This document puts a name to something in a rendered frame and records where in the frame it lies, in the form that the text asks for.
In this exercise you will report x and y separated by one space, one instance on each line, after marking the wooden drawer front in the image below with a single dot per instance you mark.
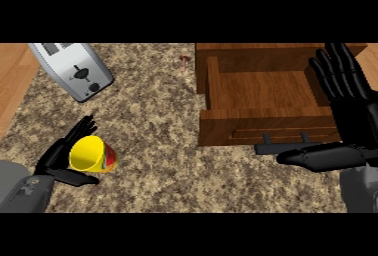
268 126

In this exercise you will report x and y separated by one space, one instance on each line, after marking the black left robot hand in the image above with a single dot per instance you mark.
58 154

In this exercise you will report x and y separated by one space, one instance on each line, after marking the wooden drawer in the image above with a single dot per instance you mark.
268 126
264 88

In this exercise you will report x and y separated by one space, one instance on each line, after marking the wooden cabinet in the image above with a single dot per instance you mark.
256 53

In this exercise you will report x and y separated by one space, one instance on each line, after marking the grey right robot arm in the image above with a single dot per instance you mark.
361 190

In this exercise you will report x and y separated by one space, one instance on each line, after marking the small red pin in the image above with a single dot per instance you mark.
185 61

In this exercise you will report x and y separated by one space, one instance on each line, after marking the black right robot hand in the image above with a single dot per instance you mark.
352 110

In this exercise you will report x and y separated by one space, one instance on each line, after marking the yellow cup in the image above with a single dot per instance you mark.
92 155

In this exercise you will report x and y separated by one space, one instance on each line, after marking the silver toaster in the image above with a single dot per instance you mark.
75 68

